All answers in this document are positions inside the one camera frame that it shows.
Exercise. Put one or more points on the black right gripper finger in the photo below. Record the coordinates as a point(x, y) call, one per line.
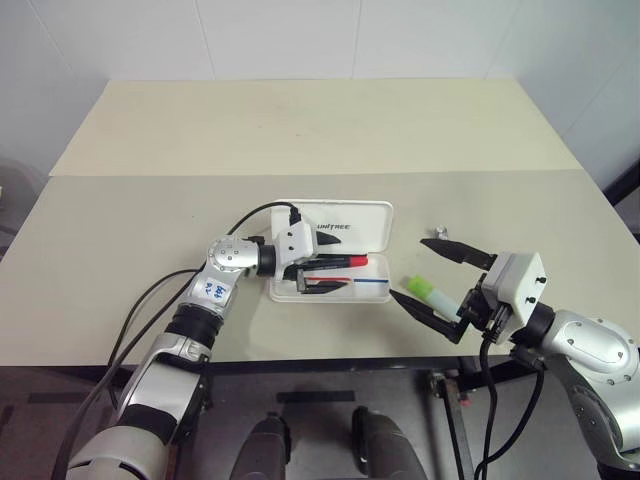
point(425, 310)
point(457, 252)

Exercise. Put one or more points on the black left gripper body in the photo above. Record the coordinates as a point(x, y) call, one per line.
point(291, 273)

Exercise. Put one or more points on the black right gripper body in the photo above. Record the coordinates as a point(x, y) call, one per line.
point(484, 305)

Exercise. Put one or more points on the pale marker with green cap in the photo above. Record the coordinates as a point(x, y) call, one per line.
point(421, 286)

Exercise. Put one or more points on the black marker with red cap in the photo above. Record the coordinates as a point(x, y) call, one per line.
point(357, 260)

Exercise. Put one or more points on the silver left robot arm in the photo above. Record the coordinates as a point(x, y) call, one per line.
point(227, 252)

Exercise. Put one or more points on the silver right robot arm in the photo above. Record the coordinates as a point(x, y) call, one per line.
point(590, 340)

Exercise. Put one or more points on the white Unitree pencil case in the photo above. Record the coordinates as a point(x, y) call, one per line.
point(360, 227)

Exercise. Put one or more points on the small silver metal piece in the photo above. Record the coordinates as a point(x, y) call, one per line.
point(440, 231)

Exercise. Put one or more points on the thin red and blue pen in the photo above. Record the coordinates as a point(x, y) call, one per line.
point(372, 281)

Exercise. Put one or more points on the white handwritten label sticker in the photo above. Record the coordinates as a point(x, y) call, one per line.
point(216, 292)

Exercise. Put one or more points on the dark rounded shape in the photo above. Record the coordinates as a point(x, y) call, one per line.
point(387, 447)
point(265, 447)

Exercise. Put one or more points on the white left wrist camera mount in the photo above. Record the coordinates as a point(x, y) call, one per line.
point(296, 244)

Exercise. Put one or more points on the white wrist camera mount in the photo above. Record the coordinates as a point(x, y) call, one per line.
point(296, 244)
point(520, 282)

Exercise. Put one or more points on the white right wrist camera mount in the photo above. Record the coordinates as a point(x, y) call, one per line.
point(520, 282)

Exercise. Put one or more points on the black metal table frame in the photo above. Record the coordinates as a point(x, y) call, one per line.
point(457, 425)

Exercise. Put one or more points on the dark object at wall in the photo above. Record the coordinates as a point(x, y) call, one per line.
point(625, 182)

